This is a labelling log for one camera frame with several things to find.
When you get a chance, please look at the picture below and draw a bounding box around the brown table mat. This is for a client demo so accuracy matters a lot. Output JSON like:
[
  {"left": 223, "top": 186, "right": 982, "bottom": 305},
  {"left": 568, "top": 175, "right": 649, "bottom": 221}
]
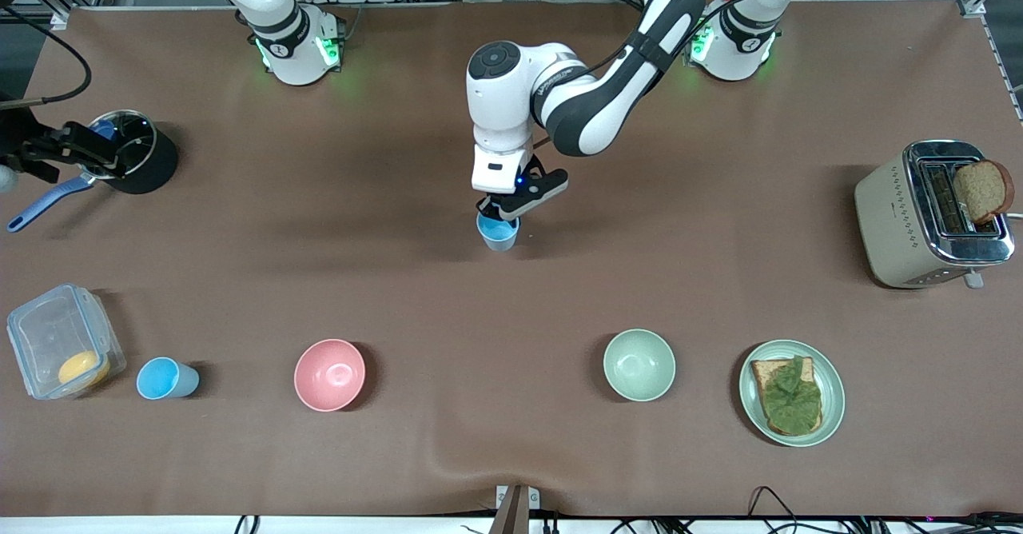
[{"left": 0, "top": 2, "right": 1023, "bottom": 519}]

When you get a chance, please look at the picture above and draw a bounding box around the clear plastic food container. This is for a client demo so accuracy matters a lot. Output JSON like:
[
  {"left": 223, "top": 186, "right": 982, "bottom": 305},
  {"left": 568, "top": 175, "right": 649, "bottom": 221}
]
[{"left": 6, "top": 282, "right": 127, "bottom": 401}]

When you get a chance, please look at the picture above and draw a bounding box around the pale green bowl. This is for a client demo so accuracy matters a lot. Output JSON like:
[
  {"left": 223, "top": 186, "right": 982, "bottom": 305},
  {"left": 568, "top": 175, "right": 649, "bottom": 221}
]
[{"left": 603, "top": 329, "right": 677, "bottom": 402}]

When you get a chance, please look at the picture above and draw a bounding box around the yellow round food piece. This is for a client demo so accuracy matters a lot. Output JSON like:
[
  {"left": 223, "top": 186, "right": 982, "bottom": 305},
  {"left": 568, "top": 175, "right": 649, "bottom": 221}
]
[{"left": 58, "top": 350, "right": 111, "bottom": 389}]

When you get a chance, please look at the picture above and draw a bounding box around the pink bowl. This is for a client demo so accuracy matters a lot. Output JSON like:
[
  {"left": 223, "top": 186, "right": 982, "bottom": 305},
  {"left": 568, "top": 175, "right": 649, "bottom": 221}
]
[{"left": 293, "top": 338, "right": 367, "bottom": 412}]

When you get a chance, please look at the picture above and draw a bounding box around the toast slice with lettuce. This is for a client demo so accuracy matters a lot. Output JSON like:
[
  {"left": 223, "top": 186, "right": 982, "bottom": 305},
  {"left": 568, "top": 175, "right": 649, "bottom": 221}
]
[{"left": 750, "top": 357, "right": 824, "bottom": 437}]

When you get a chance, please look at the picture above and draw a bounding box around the green lettuce leaf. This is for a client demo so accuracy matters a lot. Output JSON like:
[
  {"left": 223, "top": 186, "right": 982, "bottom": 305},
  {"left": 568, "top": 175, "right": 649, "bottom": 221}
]
[{"left": 763, "top": 356, "right": 823, "bottom": 432}]

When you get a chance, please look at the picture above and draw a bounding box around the pale green plate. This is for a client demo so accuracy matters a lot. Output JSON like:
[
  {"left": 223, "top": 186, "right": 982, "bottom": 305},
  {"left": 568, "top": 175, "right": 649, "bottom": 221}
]
[{"left": 738, "top": 339, "right": 846, "bottom": 448}]

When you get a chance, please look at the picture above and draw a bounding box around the beige and chrome toaster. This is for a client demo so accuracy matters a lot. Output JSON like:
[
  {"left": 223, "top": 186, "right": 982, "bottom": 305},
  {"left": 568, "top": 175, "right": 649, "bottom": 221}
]
[{"left": 854, "top": 140, "right": 1017, "bottom": 289}]

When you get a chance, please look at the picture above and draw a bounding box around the brown bread slice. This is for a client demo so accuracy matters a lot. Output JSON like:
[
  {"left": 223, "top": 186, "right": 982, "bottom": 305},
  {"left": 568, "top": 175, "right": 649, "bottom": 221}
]
[{"left": 953, "top": 160, "right": 1016, "bottom": 225}]

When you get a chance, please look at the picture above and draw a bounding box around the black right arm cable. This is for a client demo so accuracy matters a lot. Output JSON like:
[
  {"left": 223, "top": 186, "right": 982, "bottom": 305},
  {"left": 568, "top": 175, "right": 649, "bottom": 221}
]
[{"left": 0, "top": 6, "right": 91, "bottom": 109}]

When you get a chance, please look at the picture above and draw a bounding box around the black pot with blue handle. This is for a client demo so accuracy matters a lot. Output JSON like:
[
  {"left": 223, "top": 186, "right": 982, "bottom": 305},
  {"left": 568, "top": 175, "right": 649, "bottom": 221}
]
[{"left": 6, "top": 109, "right": 180, "bottom": 233}]

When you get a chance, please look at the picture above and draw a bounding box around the metal table bracket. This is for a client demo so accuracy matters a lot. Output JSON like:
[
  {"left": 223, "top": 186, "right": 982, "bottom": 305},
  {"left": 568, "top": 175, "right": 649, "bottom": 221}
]
[{"left": 489, "top": 484, "right": 541, "bottom": 534}]

